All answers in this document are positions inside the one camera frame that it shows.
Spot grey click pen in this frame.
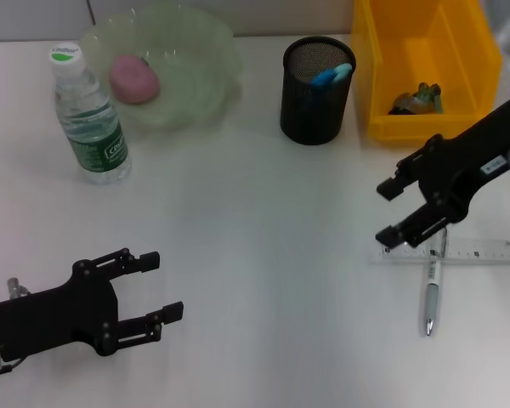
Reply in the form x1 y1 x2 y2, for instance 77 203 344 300
422 231 449 338

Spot blue capped scissors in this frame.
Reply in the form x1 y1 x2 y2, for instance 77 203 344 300
309 62 353 89

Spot clear plastic ruler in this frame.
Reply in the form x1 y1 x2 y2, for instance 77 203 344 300
368 239 510 267

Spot green plastic wrapper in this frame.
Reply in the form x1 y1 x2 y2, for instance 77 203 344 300
386 82 445 116

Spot yellow plastic bin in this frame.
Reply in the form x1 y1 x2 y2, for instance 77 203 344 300
350 0 503 148

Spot pink toy peach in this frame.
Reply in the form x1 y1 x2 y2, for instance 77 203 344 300
109 53 161 106

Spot translucent green fruit plate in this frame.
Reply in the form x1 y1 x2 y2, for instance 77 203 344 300
78 3 246 133

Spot clear green-label water bottle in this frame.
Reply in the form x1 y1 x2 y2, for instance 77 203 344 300
48 41 133 186

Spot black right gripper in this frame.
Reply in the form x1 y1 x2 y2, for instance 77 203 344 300
373 98 510 250

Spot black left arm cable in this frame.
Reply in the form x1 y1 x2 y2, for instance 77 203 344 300
0 357 26 379

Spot black mesh pen holder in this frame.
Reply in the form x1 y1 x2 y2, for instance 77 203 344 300
279 36 357 146

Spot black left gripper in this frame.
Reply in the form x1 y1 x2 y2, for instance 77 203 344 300
0 247 184 361

